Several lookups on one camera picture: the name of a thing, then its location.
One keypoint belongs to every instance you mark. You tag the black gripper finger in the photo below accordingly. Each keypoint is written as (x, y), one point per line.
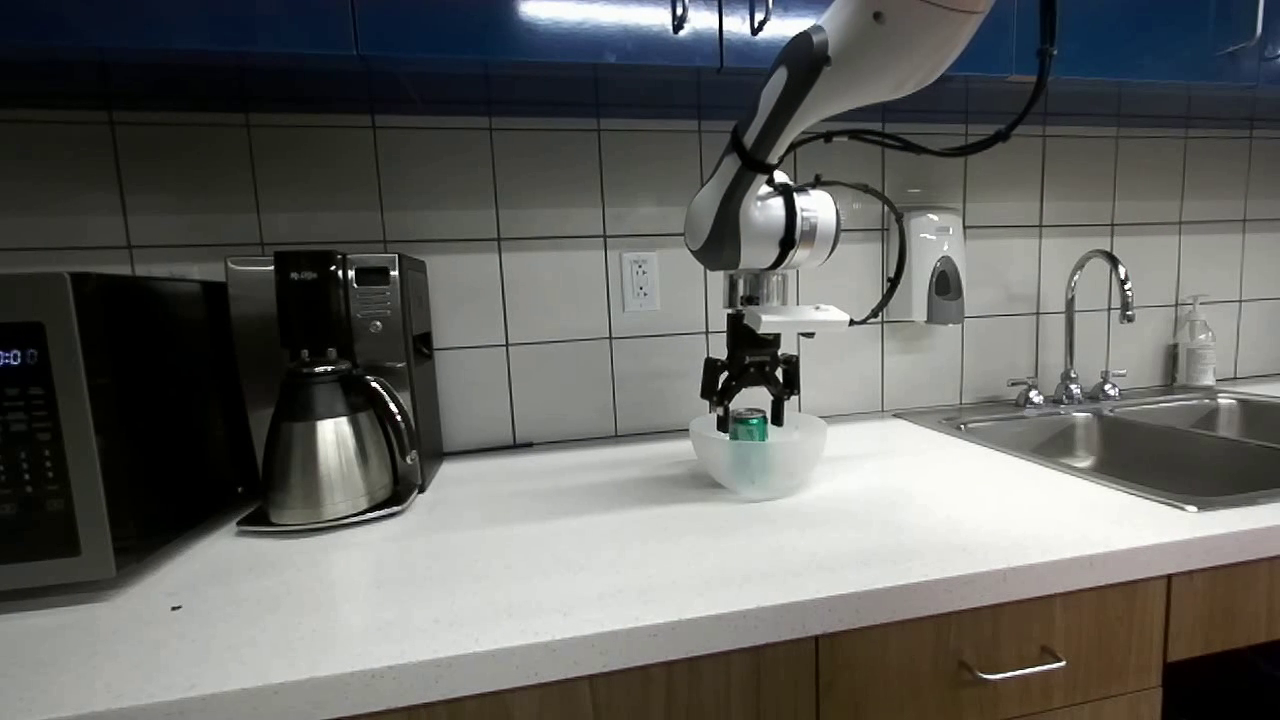
(719, 409)
(778, 409)

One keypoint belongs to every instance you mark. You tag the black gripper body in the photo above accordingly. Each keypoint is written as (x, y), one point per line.
(748, 361)

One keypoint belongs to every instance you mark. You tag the green soda can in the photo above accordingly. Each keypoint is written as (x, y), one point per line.
(748, 424)

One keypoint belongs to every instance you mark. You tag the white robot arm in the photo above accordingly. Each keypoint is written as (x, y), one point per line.
(758, 227)

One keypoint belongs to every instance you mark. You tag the translucent white plastic bowl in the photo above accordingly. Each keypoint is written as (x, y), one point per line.
(760, 469)

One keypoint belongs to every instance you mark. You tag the wooden cabinet front left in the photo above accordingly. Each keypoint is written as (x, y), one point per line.
(738, 686)

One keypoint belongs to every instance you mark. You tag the wooden cabinet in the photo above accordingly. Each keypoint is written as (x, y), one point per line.
(738, 686)
(1222, 611)

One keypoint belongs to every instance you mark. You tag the chrome gooseneck faucet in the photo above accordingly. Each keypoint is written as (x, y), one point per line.
(1070, 387)

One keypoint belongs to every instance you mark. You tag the stainless steel coffee carafe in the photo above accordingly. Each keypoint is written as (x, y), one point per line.
(337, 445)

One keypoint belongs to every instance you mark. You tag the black coffee maker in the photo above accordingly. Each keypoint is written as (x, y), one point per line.
(367, 309)

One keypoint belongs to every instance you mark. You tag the clear soap bottle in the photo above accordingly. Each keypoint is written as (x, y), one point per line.
(1192, 350)

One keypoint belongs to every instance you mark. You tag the stainless steel sink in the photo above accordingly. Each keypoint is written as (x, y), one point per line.
(1192, 449)

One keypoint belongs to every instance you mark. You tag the wooden cabinet front right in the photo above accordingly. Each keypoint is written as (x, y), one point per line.
(1222, 611)

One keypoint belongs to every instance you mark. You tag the stainless steel microwave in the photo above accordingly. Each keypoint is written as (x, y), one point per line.
(121, 423)

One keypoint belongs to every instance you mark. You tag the blue upper cabinets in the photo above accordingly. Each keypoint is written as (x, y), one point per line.
(1095, 37)

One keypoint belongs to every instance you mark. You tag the white wall power outlet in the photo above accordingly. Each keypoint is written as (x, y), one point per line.
(640, 281)

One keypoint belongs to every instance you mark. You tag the white wall soap dispenser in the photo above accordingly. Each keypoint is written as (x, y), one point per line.
(934, 274)

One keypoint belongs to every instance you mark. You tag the wooden drawer with handle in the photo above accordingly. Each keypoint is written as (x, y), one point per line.
(1058, 659)

